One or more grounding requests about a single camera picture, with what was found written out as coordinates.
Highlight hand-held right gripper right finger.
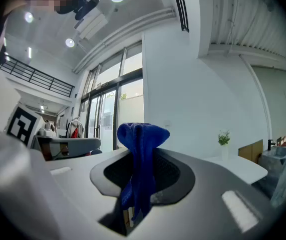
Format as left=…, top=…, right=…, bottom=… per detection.
left=127, top=147, right=276, bottom=240

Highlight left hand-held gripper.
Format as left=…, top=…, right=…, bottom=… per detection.
left=6, top=102, right=102, bottom=158

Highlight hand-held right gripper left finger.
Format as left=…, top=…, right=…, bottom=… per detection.
left=45, top=148, right=134, bottom=240

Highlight blue cloth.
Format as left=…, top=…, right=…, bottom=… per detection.
left=117, top=122, right=170, bottom=221

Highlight white flower plant in vase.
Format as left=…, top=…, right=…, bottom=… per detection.
left=217, top=129, right=231, bottom=162

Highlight brown cardboard panel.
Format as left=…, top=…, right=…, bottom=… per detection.
left=237, top=138, right=263, bottom=164

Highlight black framed glass doors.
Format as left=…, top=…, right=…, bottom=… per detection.
left=79, top=40, right=143, bottom=153

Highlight black metal railing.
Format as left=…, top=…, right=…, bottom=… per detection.
left=0, top=55, right=75, bottom=98

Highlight white ceiling air conditioner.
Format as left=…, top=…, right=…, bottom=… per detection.
left=74, top=7, right=108, bottom=40

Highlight white ceiling pipes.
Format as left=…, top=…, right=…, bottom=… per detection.
left=72, top=6, right=176, bottom=74

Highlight black ceiling vent track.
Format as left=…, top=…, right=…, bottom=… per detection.
left=170, top=0, right=190, bottom=34

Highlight black head-mounted camera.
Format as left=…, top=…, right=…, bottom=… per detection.
left=56, top=0, right=101, bottom=21

